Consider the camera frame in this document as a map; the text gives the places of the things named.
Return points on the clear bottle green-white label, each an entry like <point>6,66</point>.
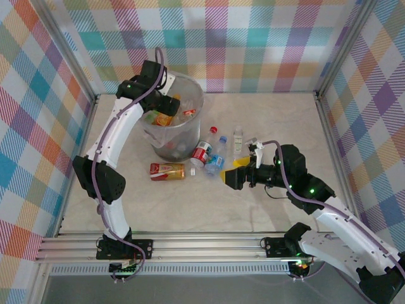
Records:
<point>238,144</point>

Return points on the blue cap blue label bottle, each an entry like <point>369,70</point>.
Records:
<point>216,161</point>

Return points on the orange juice bottle orange cap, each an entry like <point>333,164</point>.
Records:
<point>161,119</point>

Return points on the red cap red-white label bottle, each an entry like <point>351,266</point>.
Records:
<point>201,154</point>

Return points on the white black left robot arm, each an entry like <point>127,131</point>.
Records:
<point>115,218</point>

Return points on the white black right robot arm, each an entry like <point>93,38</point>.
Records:
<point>341,225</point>

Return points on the translucent plastic bin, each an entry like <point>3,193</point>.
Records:
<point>183,136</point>

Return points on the red gold tea drink carton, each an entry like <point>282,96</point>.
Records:
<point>167,171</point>

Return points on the plaid fabric backdrop panel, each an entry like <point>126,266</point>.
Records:
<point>379,126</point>
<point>221,47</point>
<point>31,126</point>

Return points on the right green circuit board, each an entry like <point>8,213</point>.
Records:
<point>300,266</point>

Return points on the green circuit board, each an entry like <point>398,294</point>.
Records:
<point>125,269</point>
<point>300,266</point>

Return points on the left green circuit board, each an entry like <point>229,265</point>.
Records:
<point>125,269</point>

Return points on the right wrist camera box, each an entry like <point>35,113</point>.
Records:
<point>255,146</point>

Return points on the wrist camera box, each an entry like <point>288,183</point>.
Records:
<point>255,146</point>
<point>169,83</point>

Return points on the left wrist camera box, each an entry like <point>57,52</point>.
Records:
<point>169,83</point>

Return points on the aluminium side frame rail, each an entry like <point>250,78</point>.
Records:
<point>326,126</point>
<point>88,120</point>

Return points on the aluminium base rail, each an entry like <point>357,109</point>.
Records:
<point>205,247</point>

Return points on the aluminium frame post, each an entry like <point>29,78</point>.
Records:
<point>345,47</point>
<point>72,57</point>

